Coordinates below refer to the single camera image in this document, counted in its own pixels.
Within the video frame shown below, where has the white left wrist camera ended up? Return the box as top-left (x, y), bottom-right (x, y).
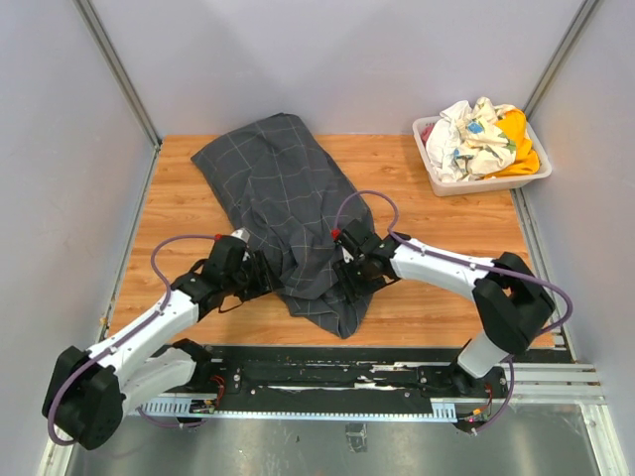
top-left (231, 228), bottom-right (250, 243)

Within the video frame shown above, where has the dark grey checked pillowcase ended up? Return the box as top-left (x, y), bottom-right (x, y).
top-left (191, 113), bottom-right (374, 339)

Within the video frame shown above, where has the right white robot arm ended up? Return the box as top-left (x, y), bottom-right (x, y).
top-left (331, 220), bottom-right (556, 397)

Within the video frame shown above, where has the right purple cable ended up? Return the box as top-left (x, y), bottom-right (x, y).
top-left (332, 190), bottom-right (574, 428)

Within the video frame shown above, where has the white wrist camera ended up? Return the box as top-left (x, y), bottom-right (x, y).
top-left (231, 228), bottom-right (250, 243)
top-left (341, 248), bottom-right (353, 263)

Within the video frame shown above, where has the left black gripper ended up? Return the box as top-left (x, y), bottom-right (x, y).
top-left (224, 249), bottom-right (285, 302)

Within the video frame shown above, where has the white plastic basket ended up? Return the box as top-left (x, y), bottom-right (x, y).
top-left (412, 114), bottom-right (554, 197)

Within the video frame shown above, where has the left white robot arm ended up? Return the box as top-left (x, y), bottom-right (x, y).
top-left (42, 229), bottom-right (282, 450)

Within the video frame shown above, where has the yellow cloth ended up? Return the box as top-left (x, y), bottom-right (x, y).
top-left (486, 108), bottom-right (541, 179)

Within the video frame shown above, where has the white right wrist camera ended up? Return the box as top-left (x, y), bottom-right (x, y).
top-left (341, 248), bottom-right (353, 263)

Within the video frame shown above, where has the crumpled patterned white cloth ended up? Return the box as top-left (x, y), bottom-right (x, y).
top-left (425, 97), bottom-right (522, 183)

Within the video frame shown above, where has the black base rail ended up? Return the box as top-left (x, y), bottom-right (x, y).
top-left (170, 346), bottom-right (509, 417)

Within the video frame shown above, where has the white slotted cable duct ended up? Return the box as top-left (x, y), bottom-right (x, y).
top-left (139, 399), bottom-right (457, 422)

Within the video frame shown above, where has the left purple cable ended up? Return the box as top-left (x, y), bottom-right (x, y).
top-left (47, 233), bottom-right (222, 446)

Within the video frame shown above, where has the purple cable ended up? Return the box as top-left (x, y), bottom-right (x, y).
top-left (47, 233), bottom-right (222, 446)
top-left (332, 190), bottom-right (574, 428)

